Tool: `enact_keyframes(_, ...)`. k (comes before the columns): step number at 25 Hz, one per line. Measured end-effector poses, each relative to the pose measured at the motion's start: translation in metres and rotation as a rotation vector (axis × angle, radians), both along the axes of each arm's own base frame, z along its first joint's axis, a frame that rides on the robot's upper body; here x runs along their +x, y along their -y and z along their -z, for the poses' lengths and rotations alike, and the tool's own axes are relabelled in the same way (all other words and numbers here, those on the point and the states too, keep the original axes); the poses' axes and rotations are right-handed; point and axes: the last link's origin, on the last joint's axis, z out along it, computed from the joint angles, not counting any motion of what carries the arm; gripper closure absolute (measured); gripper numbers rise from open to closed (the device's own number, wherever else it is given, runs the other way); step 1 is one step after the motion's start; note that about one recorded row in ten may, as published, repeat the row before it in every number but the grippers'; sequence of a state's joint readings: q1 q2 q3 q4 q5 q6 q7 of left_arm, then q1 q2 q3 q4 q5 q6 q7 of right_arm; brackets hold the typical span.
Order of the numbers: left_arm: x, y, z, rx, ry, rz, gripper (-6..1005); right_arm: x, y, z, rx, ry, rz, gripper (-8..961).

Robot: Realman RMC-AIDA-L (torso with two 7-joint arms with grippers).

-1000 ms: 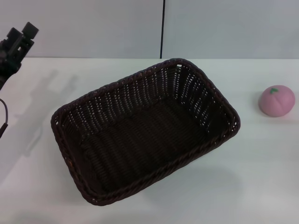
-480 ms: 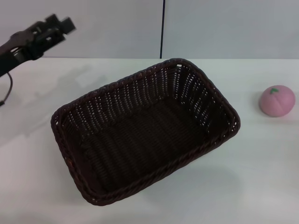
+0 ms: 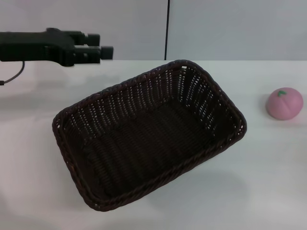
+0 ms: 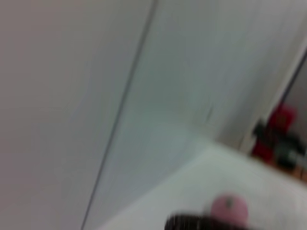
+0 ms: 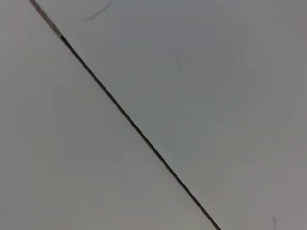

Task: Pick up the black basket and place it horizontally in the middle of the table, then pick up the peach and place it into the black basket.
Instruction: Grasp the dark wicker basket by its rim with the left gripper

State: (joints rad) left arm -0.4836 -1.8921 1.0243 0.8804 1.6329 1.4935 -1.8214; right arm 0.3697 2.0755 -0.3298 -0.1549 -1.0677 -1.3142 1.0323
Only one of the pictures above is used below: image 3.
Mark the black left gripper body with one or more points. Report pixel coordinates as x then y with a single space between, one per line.
36 46

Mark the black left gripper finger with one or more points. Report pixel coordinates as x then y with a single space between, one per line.
92 39
93 54

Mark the black woven wicker basket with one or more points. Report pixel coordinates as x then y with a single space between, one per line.
144 134

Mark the pink toy peach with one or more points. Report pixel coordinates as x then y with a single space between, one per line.
284 105

